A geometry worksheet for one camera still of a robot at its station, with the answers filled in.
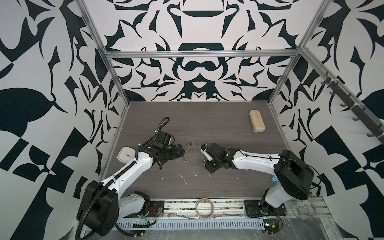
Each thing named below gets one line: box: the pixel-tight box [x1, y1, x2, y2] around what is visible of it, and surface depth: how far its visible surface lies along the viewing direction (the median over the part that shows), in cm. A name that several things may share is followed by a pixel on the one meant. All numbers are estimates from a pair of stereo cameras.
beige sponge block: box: [249, 109, 266, 134], surface depth 108 cm
